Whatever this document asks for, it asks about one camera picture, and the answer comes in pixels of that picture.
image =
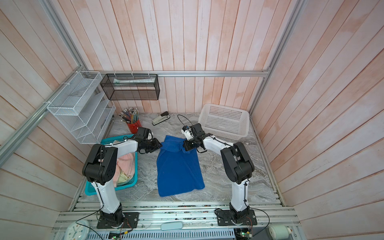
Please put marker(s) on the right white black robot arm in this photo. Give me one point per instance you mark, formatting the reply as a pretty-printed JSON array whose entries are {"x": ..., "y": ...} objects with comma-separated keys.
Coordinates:
[{"x": 238, "y": 168}]

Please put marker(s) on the pink towel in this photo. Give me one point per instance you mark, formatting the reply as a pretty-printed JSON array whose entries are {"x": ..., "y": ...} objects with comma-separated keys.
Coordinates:
[{"x": 126, "y": 164}]

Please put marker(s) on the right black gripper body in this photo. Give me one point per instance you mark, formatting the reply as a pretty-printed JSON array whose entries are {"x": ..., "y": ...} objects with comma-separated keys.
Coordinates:
[{"x": 191, "y": 144}]

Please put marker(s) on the pale green towel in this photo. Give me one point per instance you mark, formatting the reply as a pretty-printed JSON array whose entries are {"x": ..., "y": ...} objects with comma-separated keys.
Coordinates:
[{"x": 123, "y": 179}]

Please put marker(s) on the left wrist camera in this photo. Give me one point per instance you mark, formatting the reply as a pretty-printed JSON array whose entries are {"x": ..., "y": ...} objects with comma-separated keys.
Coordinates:
[{"x": 149, "y": 135}]

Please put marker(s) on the teal plastic basket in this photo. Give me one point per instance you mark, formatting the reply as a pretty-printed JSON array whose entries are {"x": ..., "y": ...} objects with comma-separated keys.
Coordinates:
[{"x": 113, "y": 140}]

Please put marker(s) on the white wire wall shelf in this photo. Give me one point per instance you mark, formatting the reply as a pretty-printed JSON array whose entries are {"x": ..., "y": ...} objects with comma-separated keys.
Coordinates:
[{"x": 85, "y": 113}]

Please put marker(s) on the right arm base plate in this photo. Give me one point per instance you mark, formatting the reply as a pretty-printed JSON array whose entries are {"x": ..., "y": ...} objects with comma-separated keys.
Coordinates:
[{"x": 233, "y": 218}]

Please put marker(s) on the white plastic basket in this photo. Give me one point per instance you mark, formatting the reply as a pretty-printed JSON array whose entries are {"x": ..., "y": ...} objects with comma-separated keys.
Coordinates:
[{"x": 223, "y": 121}]

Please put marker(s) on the red pencil cup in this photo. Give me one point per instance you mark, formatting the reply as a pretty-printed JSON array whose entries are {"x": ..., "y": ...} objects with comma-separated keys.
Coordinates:
[{"x": 134, "y": 127}]

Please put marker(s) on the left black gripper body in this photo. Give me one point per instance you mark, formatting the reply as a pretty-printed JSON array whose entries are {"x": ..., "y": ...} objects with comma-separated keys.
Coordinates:
[{"x": 151, "y": 146}]

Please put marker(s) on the black grey stapler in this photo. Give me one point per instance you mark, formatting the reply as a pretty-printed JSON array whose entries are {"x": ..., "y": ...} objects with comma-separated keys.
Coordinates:
[{"x": 161, "y": 118}]

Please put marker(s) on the black mesh wall basket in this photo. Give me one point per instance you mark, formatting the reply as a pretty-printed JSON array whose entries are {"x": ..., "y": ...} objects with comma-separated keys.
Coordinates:
[{"x": 132, "y": 87}]

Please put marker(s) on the coloured pencils bunch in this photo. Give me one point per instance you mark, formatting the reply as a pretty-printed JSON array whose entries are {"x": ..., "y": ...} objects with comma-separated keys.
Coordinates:
[{"x": 130, "y": 115}]

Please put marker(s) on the blue towel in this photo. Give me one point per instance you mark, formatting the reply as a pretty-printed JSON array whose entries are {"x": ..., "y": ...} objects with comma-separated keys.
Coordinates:
[{"x": 178, "y": 170}]

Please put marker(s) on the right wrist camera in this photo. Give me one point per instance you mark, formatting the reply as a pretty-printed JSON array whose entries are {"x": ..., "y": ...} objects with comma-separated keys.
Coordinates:
[{"x": 188, "y": 133}]

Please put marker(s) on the white analog clock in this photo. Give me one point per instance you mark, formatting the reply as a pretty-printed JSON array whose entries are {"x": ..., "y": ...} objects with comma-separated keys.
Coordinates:
[{"x": 78, "y": 230}]

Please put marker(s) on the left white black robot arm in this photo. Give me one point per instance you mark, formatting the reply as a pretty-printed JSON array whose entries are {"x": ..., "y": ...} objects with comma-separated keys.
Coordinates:
[{"x": 100, "y": 167}]

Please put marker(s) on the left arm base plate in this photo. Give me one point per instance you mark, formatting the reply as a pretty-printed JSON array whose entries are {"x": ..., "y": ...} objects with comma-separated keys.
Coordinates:
[{"x": 129, "y": 219}]

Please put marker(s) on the white tape roll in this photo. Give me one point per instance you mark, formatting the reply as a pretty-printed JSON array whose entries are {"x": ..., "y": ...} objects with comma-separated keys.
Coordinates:
[{"x": 279, "y": 232}]

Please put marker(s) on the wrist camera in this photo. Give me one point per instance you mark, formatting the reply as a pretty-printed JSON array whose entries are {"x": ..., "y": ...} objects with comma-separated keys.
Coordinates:
[
  {"x": 149, "y": 135},
  {"x": 188, "y": 133}
]

